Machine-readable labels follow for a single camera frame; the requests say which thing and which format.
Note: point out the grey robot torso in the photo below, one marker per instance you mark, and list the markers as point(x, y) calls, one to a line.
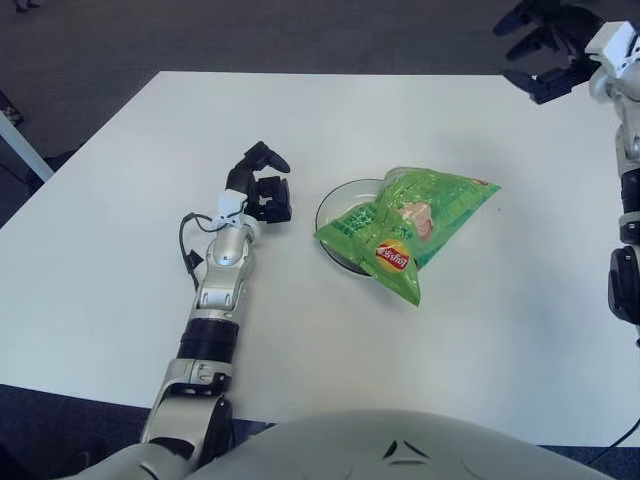
point(400, 450)

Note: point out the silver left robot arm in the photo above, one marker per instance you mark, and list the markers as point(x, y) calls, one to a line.
point(220, 280)

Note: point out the white table leg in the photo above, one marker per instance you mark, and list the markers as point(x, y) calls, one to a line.
point(25, 145)

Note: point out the green chip bag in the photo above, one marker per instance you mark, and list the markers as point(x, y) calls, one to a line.
point(425, 215)

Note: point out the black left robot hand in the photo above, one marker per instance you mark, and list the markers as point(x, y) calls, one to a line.
point(275, 200)

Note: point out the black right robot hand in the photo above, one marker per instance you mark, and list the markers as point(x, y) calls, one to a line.
point(570, 30)

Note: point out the white plate with black rim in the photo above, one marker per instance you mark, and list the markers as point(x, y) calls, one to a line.
point(340, 205)

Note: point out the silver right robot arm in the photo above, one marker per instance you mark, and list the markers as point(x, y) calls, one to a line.
point(627, 200)

